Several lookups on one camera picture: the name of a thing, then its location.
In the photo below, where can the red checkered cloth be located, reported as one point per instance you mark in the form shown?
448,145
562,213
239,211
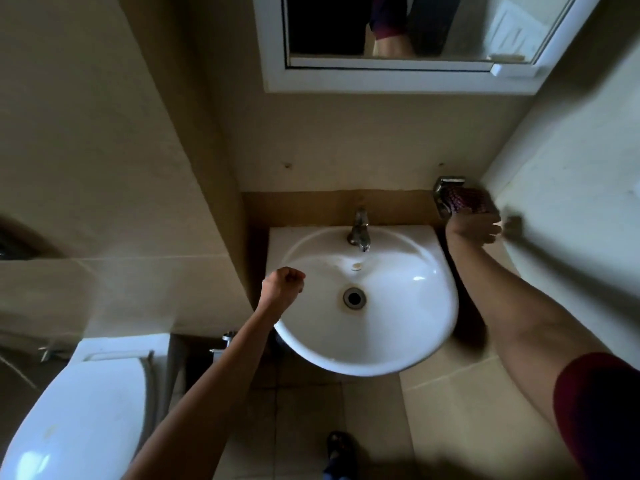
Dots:
470,199

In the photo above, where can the metal toilet paper holder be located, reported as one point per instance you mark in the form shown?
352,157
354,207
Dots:
226,342

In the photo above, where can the dark red shirt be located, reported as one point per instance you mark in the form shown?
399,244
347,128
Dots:
600,414

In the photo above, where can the metal sink drain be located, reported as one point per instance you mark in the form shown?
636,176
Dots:
354,298

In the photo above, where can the white ceramic sink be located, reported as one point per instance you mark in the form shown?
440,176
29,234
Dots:
400,324

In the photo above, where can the metal faucet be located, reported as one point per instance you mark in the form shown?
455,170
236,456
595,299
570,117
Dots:
359,232

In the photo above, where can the blue jeans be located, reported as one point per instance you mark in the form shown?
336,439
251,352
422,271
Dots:
336,472

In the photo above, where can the person's left hand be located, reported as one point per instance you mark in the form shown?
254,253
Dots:
280,292

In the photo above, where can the person's left forearm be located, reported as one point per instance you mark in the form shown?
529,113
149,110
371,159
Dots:
200,404

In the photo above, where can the person's right forearm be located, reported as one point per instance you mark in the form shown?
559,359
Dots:
520,324

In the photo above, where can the white toilet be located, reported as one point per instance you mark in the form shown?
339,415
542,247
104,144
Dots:
85,414

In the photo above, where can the metal wall valve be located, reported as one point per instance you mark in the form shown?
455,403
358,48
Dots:
50,353

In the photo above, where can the black right sandal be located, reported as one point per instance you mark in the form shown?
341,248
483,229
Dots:
341,447

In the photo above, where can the white framed mirror cabinet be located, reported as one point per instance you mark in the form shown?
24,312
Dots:
400,79

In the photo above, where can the person's right hand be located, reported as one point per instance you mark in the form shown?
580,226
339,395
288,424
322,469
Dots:
472,229

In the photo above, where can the chrome wall holder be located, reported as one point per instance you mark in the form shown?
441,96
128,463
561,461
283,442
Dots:
442,187

